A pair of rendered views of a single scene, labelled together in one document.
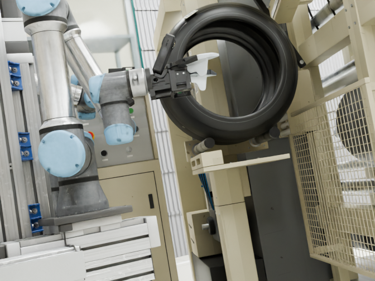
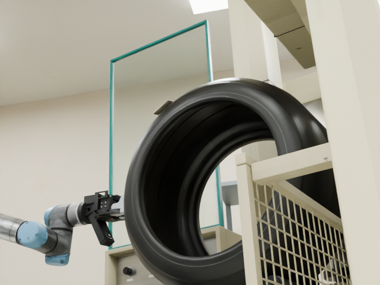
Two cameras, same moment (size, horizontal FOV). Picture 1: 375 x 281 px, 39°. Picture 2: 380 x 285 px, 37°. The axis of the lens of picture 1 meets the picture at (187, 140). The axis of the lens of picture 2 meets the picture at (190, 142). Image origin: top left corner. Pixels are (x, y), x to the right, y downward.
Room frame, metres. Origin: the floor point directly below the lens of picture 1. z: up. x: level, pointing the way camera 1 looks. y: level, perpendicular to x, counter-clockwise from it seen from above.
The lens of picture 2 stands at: (1.09, -1.06, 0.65)
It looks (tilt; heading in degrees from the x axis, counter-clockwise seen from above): 25 degrees up; 39
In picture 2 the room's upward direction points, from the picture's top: 3 degrees counter-clockwise
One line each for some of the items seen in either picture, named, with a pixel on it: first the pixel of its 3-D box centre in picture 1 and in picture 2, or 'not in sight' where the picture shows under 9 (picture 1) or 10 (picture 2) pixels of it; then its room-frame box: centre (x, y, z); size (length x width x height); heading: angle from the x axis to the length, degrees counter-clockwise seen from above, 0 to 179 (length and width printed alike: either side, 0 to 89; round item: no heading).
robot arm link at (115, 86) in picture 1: (111, 88); not in sight; (1.44, 0.18, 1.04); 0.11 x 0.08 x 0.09; 91
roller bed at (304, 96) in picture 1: (293, 104); not in sight; (2.66, -0.55, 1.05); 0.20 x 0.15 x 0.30; 7
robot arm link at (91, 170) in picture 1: (74, 155); not in sight; (1.56, 0.33, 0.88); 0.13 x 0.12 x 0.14; 1
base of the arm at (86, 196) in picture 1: (81, 195); not in sight; (1.57, 0.33, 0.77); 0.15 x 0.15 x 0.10
